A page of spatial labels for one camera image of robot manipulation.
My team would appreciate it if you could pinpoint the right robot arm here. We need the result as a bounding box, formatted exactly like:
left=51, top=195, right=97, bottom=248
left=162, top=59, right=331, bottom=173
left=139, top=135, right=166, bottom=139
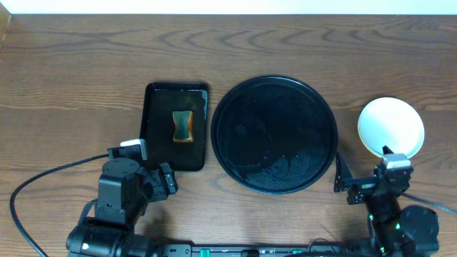
left=333, top=146, right=439, bottom=256

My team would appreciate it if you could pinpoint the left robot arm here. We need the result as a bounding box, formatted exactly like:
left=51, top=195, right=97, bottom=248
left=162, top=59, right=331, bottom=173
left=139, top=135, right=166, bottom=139
left=66, top=158, right=178, bottom=257

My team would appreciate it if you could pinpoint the black rectangular tray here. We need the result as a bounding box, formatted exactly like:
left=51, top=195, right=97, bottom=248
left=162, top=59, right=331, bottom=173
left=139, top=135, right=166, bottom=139
left=139, top=82, right=209, bottom=171

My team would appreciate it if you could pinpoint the light blue plate top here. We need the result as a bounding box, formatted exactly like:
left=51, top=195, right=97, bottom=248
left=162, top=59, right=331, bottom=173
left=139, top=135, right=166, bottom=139
left=357, top=97, right=425, bottom=158

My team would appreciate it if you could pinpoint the green and orange sponge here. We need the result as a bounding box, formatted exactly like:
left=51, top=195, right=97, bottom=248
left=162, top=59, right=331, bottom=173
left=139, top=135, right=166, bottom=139
left=173, top=111, right=194, bottom=143

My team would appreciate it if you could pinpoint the left black cable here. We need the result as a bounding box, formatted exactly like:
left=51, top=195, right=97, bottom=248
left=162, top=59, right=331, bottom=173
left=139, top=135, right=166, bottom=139
left=9, top=153, right=110, bottom=257

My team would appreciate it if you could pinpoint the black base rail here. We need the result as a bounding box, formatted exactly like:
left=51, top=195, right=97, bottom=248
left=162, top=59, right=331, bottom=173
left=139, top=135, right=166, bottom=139
left=154, top=242, right=368, bottom=257

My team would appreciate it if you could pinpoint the round black tray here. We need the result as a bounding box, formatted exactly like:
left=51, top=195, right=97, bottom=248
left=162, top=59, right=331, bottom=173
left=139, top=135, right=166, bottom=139
left=211, top=76, right=338, bottom=195

